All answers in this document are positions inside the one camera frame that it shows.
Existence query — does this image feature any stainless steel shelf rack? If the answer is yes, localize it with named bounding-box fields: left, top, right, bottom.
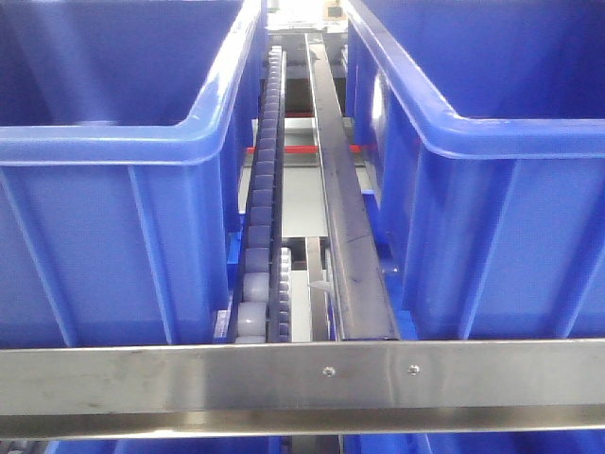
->
left=1, top=339, right=604, bottom=440

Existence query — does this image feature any white roller conveyor track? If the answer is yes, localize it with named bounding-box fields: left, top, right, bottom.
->
left=233, top=45, right=288, bottom=344

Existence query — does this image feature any blue bin upper left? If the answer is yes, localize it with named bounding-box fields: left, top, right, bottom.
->
left=1, top=1, right=267, bottom=348

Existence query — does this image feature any blue bin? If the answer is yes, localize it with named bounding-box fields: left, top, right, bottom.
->
left=1, top=1, right=267, bottom=348
left=347, top=1, right=604, bottom=340

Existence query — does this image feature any blue bin upper right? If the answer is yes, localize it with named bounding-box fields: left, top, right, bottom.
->
left=347, top=1, right=604, bottom=340

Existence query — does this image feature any dark metal guide rail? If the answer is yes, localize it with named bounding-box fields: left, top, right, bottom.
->
left=304, top=33, right=400, bottom=341

